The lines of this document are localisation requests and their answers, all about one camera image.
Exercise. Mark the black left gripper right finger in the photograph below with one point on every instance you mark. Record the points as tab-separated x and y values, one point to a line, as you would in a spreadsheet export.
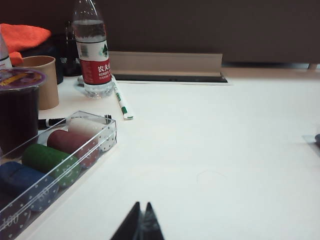
151	225

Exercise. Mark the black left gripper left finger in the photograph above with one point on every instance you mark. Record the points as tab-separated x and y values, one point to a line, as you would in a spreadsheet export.
130	225

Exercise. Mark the clear poker chip case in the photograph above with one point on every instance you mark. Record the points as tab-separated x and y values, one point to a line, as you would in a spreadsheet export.
82	160

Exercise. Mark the red poker chip stack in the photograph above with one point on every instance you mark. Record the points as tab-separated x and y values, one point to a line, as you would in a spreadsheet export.
72	142

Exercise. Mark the green poker chip stack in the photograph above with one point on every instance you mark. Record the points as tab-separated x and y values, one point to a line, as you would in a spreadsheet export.
50	160

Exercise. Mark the white poker chip stack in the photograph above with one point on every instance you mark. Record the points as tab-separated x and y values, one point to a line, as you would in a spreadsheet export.
90	127

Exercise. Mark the blue poker chip stack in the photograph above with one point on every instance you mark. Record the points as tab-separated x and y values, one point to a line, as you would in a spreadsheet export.
25	180

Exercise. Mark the green white pen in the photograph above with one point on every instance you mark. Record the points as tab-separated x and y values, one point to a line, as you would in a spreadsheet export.
122	102

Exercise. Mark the thin black marker pen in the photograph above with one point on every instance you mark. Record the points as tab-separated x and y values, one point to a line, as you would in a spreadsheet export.
53	121

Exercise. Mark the dark cup purple lid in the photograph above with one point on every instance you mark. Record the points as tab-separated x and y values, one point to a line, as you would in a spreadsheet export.
17	110

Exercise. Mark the brown cardboard tube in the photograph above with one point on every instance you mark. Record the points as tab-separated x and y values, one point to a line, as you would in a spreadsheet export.
47	82

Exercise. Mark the water bottle red label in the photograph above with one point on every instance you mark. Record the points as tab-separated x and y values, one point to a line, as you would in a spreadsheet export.
92	50

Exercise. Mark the black bag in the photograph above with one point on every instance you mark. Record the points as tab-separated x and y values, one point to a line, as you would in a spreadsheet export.
52	55

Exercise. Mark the brown desk divider panel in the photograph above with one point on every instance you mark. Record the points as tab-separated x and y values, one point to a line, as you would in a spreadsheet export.
200	25

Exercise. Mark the white plastic bottle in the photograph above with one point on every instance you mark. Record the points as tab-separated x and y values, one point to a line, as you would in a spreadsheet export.
4	55

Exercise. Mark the orange cloth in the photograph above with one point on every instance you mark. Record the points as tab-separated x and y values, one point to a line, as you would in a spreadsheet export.
22	36

